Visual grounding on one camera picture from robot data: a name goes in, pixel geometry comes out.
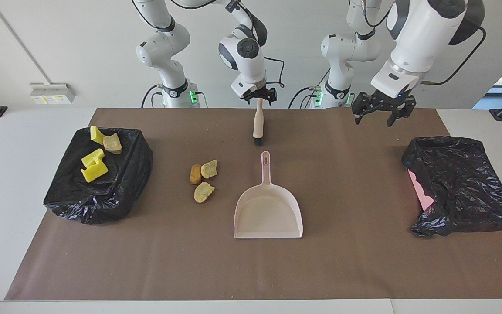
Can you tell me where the beige hand brush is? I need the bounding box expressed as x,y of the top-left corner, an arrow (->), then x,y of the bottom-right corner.
253,98 -> 265,146

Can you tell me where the pale green dumpling toy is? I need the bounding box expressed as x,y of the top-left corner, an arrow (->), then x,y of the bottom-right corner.
194,182 -> 215,204
200,160 -> 218,179

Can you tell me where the beige plastic dustpan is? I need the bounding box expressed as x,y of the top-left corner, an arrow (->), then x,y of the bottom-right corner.
233,151 -> 304,239

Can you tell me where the striped croissant toy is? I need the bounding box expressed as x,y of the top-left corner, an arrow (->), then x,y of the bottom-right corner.
103,133 -> 123,155

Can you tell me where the notched yellow sponge piece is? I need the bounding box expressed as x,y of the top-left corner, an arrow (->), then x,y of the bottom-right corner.
81,148 -> 105,168

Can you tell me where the pink plastic bin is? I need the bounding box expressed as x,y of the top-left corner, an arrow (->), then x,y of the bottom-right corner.
408,169 -> 434,212

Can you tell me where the black bag on pink bin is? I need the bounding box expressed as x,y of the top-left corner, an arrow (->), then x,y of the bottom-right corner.
401,136 -> 502,237

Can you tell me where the black bag lined bin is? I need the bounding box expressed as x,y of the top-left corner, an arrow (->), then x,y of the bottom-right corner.
43,127 -> 153,225

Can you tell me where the brown table mat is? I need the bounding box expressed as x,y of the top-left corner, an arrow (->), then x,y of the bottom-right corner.
5,108 -> 502,300

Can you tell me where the black base cable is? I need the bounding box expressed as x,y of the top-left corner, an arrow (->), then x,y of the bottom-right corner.
141,85 -> 164,108
288,86 -> 321,109

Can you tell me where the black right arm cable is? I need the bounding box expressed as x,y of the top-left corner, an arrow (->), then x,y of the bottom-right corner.
263,56 -> 285,88

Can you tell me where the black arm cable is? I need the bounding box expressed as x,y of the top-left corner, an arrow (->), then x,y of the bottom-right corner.
421,26 -> 487,85
263,56 -> 285,88

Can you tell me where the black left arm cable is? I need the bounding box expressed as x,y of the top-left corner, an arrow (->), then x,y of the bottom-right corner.
421,26 -> 487,85

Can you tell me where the white wall socket box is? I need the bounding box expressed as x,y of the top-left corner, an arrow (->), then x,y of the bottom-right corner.
29,83 -> 76,105

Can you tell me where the grey wall conduit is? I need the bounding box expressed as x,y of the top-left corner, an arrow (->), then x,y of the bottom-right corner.
0,0 -> 52,84

